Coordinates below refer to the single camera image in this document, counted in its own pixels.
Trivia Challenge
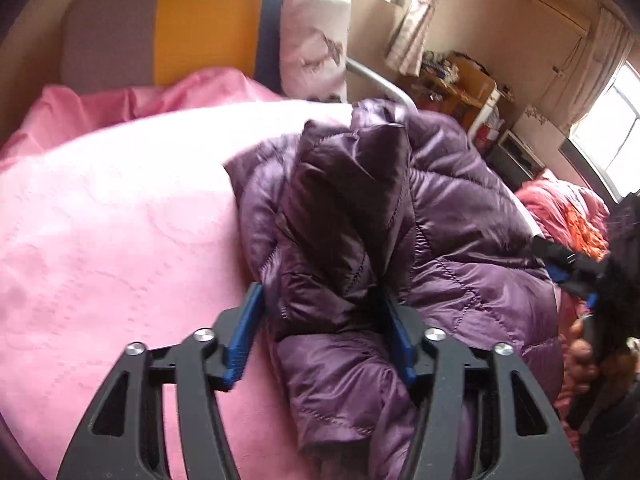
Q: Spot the purple quilted down jacket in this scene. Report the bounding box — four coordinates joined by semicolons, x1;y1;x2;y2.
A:
226;100;563;479

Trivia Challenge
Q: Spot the person right hand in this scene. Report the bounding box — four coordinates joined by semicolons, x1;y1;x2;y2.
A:
567;320;601;396

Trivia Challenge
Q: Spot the red ruffled blanket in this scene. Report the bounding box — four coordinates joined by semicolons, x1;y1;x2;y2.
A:
514;168;614;451

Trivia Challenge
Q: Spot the side window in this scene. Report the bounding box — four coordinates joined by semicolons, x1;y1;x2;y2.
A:
560;63;640;206

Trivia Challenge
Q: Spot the pink dotted bed quilt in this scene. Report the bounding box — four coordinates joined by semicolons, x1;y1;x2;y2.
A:
1;68;355;479

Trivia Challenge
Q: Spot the side window curtain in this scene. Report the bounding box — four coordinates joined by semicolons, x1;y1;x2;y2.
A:
547;6;637;133

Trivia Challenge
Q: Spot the cluttered wooden desk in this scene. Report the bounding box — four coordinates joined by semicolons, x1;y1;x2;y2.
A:
410;51;500;134

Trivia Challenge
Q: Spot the right pink patterned curtain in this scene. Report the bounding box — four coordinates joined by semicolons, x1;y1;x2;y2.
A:
385;0;439;76

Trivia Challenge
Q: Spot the grey yellow blue headboard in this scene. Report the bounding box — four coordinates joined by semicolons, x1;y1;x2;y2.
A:
60;0;282;94

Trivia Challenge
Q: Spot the white deer print pillow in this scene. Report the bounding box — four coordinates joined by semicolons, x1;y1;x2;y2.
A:
280;0;352;102

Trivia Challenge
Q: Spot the wall air conditioner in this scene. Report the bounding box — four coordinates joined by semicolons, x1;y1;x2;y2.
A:
529;0;591;38

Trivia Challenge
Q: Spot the white metal bed rail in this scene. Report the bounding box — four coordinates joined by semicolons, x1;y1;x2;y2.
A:
346;58;418;112

